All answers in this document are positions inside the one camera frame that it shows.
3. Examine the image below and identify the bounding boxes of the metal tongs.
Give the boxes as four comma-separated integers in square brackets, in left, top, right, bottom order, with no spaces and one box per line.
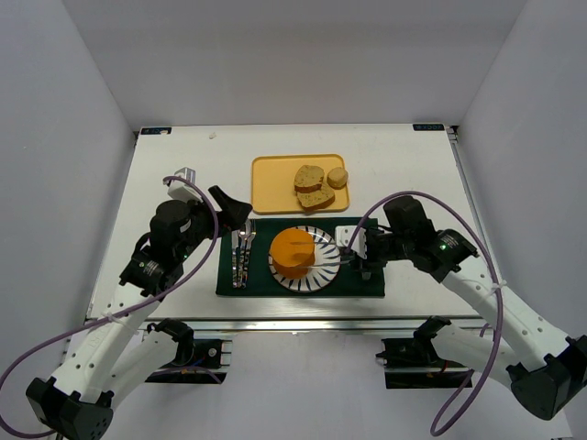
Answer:
[283,241,350,269]

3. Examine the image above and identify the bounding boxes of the round orange bread loaf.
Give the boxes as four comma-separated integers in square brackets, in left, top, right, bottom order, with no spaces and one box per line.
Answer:
[270,227,316,280]

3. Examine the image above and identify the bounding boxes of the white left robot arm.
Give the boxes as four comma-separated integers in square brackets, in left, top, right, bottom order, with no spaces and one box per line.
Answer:
[26,186,252,439]

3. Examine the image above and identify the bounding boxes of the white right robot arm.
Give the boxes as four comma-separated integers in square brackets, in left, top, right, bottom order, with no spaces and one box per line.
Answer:
[336,192,586,421]

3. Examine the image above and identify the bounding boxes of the seeded bread slice lower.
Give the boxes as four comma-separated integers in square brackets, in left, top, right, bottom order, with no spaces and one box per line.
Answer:
[296,184,336,211]

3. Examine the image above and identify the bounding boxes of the seeded bread slice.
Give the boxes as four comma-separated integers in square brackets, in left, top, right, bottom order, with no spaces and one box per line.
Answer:
[293,165,325,193]
[296,184,336,211]

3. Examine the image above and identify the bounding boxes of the seeded bread slice upper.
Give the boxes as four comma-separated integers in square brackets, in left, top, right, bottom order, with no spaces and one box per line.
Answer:
[293,165,325,193]

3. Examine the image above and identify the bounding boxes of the metal spoon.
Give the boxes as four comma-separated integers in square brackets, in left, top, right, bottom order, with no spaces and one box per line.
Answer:
[231,228,244,289]

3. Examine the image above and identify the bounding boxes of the yellow plastic tray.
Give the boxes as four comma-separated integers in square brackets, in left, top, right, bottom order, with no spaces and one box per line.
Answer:
[250,153,346,215]

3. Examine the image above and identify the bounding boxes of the white blue striped plate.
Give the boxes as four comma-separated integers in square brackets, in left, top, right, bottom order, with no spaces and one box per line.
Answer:
[268,225,341,294]

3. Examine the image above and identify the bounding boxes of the dark green placemat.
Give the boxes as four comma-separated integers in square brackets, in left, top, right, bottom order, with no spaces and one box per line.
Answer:
[216,217,385,298]

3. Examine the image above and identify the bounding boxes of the small round bun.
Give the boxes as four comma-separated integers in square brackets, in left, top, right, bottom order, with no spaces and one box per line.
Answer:
[327,167,349,189]

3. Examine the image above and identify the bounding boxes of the blue label left corner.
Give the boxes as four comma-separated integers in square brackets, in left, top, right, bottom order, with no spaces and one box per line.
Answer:
[139,127,172,136]

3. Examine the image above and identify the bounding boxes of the blue label corner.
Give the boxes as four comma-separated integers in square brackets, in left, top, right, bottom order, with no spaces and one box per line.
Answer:
[139,127,172,136]
[412,123,445,131]

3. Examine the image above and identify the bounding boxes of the blue label right corner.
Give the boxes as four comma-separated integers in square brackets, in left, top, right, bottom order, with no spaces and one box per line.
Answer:
[412,123,445,131]

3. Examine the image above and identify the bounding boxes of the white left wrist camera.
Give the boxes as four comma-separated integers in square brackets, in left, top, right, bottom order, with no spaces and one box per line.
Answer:
[164,167,202,203]

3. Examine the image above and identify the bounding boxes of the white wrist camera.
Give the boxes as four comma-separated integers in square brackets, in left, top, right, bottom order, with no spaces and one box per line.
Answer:
[335,225,367,259]
[164,167,202,203]

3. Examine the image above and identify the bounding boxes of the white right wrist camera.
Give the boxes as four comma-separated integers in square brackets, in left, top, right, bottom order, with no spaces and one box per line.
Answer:
[335,225,367,259]

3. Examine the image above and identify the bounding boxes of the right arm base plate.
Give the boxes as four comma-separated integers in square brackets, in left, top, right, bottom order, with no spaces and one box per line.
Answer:
[375,338,472,390]

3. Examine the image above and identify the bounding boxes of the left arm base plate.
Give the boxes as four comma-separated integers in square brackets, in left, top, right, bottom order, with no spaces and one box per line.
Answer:
[146,339,233,385]

